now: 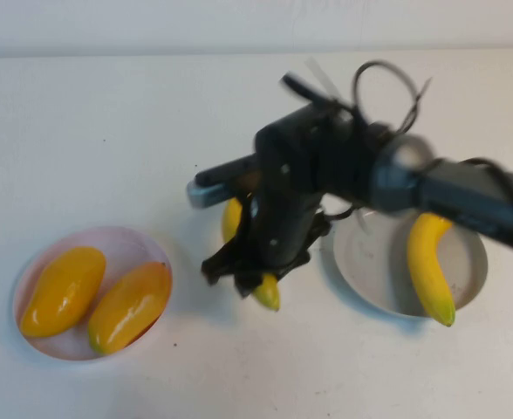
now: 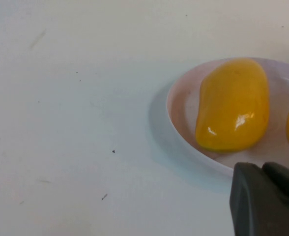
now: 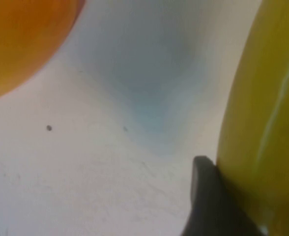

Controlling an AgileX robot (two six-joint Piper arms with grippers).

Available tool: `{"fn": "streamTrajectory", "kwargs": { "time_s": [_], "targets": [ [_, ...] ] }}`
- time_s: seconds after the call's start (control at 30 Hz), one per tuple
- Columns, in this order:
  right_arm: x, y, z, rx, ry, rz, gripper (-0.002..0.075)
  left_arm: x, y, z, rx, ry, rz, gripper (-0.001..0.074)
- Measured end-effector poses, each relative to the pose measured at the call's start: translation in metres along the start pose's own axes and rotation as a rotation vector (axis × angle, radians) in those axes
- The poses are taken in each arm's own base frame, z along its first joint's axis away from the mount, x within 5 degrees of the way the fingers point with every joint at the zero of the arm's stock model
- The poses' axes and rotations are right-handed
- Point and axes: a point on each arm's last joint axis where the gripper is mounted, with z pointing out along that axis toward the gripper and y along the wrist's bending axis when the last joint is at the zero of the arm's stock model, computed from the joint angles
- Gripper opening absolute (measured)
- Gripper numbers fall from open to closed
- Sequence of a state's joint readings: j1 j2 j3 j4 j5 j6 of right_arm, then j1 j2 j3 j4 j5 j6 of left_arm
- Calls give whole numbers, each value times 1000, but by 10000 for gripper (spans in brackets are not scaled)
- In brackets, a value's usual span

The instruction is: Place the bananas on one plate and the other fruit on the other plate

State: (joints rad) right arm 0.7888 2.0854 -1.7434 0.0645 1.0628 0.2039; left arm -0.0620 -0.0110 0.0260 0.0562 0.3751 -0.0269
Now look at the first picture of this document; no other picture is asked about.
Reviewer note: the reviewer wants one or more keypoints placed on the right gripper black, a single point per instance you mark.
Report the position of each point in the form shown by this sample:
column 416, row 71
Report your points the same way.
column 278, row 231

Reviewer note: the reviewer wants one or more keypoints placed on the yellow plastic banana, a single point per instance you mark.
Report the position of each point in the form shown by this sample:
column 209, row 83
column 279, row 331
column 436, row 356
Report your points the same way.
column 431, row 270
column 268, row 294

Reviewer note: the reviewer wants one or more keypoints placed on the white zip tie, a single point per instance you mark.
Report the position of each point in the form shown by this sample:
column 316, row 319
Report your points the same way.
column 319, row 76

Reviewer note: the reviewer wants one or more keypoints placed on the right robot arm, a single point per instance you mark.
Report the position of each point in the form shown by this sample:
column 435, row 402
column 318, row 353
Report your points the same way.
column 466, row 196

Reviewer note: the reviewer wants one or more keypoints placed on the pink round plate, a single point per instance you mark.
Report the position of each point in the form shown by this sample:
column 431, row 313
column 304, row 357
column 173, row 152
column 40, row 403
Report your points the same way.
column 121, row 244

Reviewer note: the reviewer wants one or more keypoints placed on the grey-blue round plate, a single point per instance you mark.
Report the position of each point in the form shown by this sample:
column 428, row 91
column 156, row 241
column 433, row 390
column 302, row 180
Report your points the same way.
column 378, row 270

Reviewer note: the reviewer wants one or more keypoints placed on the plain yellow plastic mango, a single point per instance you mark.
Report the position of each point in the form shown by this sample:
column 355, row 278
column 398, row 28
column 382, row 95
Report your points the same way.
column 60, row 292

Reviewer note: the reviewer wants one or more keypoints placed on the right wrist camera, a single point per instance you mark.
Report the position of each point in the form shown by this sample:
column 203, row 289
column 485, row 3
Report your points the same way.
column 208, row 194

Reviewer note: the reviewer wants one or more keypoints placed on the orange-blushed plastic mango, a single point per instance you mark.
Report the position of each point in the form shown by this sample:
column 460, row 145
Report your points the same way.
column 127, row 307

